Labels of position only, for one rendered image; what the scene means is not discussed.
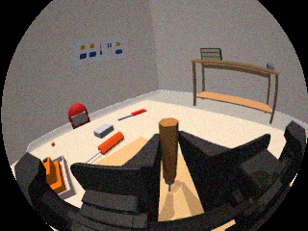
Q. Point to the tan wooden panel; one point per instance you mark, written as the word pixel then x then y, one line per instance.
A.
pixel 182 201

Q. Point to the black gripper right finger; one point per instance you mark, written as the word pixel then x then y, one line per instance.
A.
pixel 213 166

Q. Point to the grey rectangular block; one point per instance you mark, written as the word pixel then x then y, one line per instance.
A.
pixel 102 131

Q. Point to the pale pink shallow tray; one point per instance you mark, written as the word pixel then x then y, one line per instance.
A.
pixel 68 185

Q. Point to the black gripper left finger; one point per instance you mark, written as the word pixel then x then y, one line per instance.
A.
pixel 141 176

